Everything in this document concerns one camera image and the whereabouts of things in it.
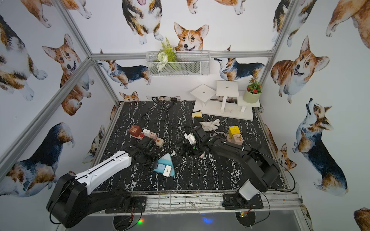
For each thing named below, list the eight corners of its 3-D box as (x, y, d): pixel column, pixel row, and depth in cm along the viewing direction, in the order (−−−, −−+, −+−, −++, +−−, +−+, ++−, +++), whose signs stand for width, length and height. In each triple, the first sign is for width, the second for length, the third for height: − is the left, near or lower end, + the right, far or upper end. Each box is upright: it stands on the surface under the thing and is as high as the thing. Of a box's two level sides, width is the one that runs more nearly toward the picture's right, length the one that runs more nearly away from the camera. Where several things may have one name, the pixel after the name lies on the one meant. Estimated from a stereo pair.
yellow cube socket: (228, 140, 99) (231, 134, 93) (227, 132, 103) (229, 125, 97) (238, 140, 99) (240, 134, 93) (236, 132, 103) (239, 125, 97)
